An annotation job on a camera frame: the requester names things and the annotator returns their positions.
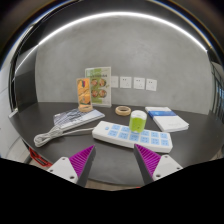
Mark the white and blue booklet stack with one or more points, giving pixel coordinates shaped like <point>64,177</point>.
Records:
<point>168,121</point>

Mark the beige tape roll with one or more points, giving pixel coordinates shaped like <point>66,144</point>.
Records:
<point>117,110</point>

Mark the small orange sign, wooden base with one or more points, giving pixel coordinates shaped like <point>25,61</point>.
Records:
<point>83,92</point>

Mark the white wall socket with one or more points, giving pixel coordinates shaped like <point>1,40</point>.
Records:
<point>139,83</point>
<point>151,84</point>
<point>125,82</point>

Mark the curved ceiling light strip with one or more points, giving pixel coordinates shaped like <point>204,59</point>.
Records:
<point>113,14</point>

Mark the glass window wall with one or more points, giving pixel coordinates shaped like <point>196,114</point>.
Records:
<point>218,90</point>

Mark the green and white charger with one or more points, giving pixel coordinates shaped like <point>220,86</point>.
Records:
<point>137,122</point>

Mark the red chair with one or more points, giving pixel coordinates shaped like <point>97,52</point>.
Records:
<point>37,156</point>

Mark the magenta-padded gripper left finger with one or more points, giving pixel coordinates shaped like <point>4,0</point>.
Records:
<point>80,161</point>

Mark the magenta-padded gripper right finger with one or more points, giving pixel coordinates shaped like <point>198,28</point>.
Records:
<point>151,161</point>

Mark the large green menu sign stand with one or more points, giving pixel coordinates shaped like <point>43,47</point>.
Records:
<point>101,85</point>

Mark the white wall switch plate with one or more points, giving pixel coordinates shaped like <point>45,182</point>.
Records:
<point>114,82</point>

